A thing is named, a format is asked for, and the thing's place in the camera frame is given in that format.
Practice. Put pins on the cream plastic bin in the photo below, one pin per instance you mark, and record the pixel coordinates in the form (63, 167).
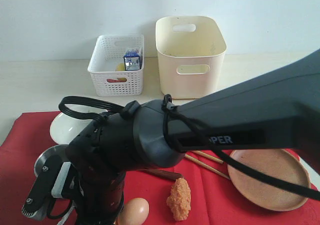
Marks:
(190, 52)

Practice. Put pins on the blue white milk carton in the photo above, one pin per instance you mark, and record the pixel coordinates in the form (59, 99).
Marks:
(132, 59)

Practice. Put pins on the white perforated plastic basket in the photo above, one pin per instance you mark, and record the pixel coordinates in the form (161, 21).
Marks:
(107, 54)

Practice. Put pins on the upper wooden chopstick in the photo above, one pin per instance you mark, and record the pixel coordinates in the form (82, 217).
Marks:
(208, 156)

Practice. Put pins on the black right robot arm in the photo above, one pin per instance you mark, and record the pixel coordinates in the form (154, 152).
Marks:
(279, 109)

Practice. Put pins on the wooden chopstick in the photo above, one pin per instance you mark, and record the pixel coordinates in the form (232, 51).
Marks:
(202, 164)
(208, 156)

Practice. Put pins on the lower wooden chopstick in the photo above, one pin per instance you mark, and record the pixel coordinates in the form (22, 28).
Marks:
(202, 164)

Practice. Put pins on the brown wooden plate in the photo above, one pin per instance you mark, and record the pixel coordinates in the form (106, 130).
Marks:
(275, 164)

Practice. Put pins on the red sausage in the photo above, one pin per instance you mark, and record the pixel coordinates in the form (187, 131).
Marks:
(113, 80)

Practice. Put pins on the dark wooden spoon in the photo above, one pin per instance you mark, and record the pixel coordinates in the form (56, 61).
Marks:
(167, 175)

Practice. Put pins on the red table cloth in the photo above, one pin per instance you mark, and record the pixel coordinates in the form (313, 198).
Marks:
(214, 199)

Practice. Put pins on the yellow lemon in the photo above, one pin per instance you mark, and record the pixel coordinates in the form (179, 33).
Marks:
(120, 68)

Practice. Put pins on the brown egg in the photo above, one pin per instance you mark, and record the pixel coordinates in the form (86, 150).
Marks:
(135, 212)

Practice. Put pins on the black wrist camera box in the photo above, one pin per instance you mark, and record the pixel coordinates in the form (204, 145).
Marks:
(46, 189)

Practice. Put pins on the orange fried chicken piece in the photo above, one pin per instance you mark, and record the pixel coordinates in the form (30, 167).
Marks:
(179, 200)

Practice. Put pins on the white ceramic bowl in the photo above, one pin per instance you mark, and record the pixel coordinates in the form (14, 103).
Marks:
(64, 128)

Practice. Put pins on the stainless steel cup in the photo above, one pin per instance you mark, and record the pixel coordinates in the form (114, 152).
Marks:
(58, 149)

